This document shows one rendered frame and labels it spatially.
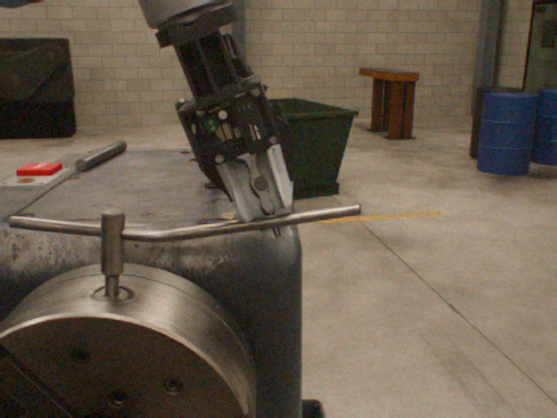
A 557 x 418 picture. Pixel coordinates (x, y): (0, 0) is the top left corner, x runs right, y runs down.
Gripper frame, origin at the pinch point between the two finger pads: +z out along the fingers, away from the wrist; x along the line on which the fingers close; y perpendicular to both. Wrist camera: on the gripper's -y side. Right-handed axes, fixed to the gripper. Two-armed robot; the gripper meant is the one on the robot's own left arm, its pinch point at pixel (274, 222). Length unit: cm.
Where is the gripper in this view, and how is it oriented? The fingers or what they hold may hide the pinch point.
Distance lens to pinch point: 55.0
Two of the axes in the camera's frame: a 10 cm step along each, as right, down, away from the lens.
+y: 0.4, 3.1, -9.5
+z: 3.3, 8.9, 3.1
